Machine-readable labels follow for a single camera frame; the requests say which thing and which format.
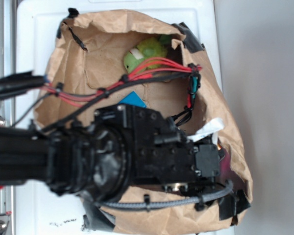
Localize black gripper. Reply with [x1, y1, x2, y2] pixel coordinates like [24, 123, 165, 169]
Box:
[131, 108, 222, 193]

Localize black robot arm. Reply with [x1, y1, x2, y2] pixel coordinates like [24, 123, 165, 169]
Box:
[0, 104, 220, 201]

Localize blue wooden block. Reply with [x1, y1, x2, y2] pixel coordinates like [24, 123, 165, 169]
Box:
[119, 91, 147, 108]

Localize brown paper bag tray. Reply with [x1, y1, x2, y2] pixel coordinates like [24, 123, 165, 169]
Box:
[47, 10, 253, 235]

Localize green plush toy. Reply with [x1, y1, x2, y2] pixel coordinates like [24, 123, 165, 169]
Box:
[123, 34, 172, 73]

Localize white plastic tray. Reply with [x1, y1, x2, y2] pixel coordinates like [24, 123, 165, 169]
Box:
[14, 0, 221, 235]

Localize grey braided cable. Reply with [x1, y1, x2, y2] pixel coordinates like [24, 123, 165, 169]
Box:
[93, 180, 235, 212]

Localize red and black wire bundle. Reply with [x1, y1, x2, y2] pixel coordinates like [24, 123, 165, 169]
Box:
[0, 56, 203, 133]

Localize aluminium frame rail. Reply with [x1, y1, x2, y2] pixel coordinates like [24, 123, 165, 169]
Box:
[0, 0, 18, 235]

